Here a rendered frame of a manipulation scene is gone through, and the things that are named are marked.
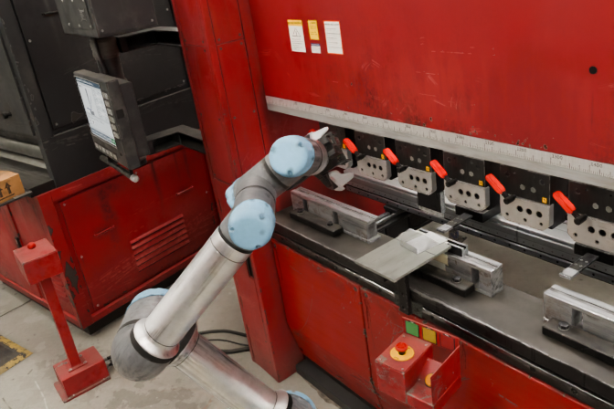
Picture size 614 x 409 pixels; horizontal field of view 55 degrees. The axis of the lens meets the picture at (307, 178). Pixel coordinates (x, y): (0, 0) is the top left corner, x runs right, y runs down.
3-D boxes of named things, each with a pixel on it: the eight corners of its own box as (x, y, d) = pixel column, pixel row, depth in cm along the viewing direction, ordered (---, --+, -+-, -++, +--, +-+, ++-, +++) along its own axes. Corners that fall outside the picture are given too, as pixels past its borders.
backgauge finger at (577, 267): (545, 274, 172) (545, 259, 170) (592, 239, 185) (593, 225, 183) (585, 288, 162) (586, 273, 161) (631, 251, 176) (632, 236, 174)
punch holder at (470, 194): (445, 200, 183) (441, 151, 176) (462, 191, 187) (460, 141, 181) (485, 213, 171) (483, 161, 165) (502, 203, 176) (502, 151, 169)
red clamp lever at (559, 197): (553, 192, 146) (581, 223, 142) (563, 186, 148) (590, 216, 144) (549, 195, 147) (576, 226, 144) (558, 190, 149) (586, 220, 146)
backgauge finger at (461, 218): (427, 230, 206) (426, 217, 204) (474, 203, 220) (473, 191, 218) (454, 240, 197) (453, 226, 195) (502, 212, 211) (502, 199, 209)
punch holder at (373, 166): (358, 173, 213) (353, 130, 207) (375, 165, 218) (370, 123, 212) (387, 183, 202) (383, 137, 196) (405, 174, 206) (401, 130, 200)
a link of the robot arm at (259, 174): (217, 207, 107) (262, 171, 105) (224, 183, 117) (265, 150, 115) (247, 236, 109) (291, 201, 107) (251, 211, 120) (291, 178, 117)
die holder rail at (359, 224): (293, 210, 264) (290, 191, 260) (303, 205, 267) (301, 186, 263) (370, 244, 225) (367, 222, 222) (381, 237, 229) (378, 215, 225)
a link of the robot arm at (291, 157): (255, 154, 108) (291, 124, 106) (275, 155, 118) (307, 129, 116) (280, 188, 106) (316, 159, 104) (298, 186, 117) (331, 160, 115)
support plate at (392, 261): (354, 263, 192) (354, 260, 192) (410, 232, 206) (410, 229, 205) (394, 282, 178) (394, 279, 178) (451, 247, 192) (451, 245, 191)
